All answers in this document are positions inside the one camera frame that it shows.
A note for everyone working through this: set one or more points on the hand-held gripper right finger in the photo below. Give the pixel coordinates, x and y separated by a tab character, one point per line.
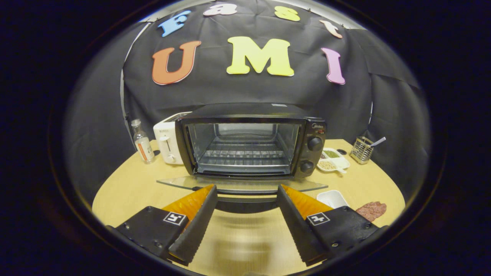
297	226

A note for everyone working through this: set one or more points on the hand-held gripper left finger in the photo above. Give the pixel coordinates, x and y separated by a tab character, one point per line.
197	226

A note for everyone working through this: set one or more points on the brown meat slice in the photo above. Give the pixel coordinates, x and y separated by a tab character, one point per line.
371	211

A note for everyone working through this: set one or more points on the black toaster oven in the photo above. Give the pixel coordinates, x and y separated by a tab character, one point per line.
314	128

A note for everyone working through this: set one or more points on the white toaster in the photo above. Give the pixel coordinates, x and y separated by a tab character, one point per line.
165	145

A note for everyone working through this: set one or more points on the white plastic tray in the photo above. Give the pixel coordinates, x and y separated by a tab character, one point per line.
332	198

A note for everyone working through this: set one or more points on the white divided dish with grains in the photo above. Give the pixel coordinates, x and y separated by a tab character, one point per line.
333	161

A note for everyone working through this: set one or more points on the small clear bottle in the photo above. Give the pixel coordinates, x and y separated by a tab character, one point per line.
143	147

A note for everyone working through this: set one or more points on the metal spoon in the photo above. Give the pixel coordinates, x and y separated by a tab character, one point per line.
379	141

